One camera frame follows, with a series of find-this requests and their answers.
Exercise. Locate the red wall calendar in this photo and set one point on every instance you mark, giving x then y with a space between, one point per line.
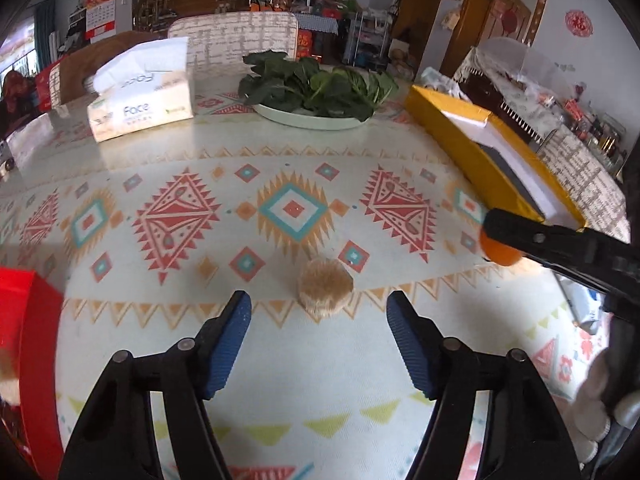
101 0

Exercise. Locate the yellow cardboard box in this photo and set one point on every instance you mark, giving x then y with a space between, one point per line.
480 160

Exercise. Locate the patterned tablecloth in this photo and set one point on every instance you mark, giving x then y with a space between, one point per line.
300 180

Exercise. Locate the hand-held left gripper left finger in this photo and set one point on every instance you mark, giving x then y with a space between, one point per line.
230 345

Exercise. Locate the white tissue box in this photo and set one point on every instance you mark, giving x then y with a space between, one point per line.
140 105

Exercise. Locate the red paper-cut wall decoration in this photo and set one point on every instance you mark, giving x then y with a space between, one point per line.
578 22

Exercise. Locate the leafy green vegetables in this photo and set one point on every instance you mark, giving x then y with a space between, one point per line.
315 82

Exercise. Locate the bright window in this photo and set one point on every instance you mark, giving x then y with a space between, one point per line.
17 52

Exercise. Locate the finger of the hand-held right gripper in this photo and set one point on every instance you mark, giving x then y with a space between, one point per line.
550 242

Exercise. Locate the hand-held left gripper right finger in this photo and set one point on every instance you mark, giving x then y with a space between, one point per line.
407 345

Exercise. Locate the side table with lace cloth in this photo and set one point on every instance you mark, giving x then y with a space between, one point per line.
585 165

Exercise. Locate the brown chair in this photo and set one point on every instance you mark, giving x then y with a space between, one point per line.
100 57

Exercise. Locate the blue checkered cloth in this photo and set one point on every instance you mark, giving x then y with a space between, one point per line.
317 22

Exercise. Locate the red box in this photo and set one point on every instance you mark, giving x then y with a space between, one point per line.
45 85

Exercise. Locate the patterned chair back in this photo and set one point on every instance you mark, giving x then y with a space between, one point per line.
235 35

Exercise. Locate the person's right hand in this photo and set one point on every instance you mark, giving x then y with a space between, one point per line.
592 395

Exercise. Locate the small orange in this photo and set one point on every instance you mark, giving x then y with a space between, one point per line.
502 256

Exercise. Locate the red plastic basket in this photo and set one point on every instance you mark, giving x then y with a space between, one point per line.
35 360

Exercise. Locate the wooden door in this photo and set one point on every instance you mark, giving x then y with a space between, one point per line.
420 0

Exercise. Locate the white oval plate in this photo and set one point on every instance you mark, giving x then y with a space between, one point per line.
300 120

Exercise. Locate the metal storage rack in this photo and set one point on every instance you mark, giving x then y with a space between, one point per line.
367 40

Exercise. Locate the translucent food cover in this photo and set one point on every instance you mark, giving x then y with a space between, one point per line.
530 62

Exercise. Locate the wooden door frame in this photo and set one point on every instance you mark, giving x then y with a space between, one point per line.
500 10

